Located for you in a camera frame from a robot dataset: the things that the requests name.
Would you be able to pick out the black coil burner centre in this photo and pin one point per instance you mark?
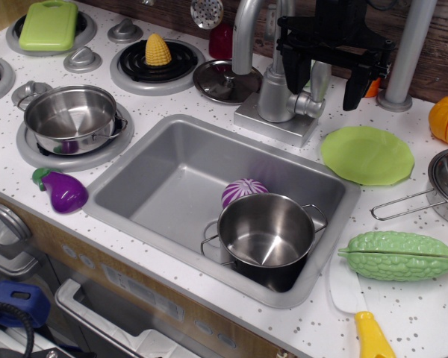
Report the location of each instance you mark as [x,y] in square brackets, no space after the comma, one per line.
[131,73]

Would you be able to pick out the orange toy carrot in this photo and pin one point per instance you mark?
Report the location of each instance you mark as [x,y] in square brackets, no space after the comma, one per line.
[373,89]

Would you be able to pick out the grey stove knob middle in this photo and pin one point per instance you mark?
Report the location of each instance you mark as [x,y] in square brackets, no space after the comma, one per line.
[83,60]

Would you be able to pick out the steel saucepan with wire handle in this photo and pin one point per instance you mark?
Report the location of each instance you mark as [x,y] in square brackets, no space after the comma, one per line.
[436,193]

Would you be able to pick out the steel pot on burner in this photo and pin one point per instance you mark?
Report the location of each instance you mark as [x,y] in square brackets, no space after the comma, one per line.
[73,119]

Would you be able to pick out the green toy cutting board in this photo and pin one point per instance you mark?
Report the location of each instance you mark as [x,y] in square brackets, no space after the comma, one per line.
[49,26]

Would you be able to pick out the grey stove knob lower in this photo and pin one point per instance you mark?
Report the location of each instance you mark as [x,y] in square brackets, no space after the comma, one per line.
[25,94]

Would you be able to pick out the grey vertical support pole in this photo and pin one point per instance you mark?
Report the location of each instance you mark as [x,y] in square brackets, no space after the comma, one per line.
[396,98]

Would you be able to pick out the silver toy faucet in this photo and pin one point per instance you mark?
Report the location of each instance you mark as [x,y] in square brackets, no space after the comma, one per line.
[274,111]

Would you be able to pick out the green toy bitter gourd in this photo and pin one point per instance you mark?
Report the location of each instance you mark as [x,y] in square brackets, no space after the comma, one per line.
[396,256]

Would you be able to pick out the grey stove knob upper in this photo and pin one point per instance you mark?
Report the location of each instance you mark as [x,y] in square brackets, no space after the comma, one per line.
[125,32]

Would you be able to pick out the grey oven door handle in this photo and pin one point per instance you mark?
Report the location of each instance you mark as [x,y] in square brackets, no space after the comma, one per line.
[112,326]

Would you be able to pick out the grey round oven dial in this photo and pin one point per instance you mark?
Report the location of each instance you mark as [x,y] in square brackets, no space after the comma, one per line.
[14,233]

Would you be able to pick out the steel pot in sink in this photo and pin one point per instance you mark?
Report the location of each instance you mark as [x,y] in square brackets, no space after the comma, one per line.
[268,237]

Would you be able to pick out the green plastic plate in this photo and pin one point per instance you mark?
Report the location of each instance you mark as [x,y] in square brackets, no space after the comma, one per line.
[367,156]

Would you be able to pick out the yellow handled toy knife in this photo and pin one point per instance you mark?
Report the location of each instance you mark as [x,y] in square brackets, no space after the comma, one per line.
[347,296]

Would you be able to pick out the yellow toy corn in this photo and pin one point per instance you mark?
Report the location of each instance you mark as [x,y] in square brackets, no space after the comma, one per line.
[157,52]

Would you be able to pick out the steel pot lid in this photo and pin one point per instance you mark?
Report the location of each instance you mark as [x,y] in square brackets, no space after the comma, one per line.
[216,81]

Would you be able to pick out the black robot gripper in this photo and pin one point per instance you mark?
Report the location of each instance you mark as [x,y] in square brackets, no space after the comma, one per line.
[337,34]

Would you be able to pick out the grey stove knob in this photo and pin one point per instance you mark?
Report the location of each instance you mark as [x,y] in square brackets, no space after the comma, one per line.
[25,94]
[83,60]
[125,32]

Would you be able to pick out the red toy pepper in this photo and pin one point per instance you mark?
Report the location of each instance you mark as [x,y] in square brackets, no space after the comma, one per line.
[221,42]

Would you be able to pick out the silver perforated ladle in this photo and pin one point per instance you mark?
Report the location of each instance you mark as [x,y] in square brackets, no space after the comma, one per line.
[207,14]

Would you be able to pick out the purple toy eggplant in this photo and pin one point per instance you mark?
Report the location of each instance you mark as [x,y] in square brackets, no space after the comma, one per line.
[66,193]

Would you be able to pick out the purple white toy onion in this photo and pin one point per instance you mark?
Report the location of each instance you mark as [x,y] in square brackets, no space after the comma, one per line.
[240,188]

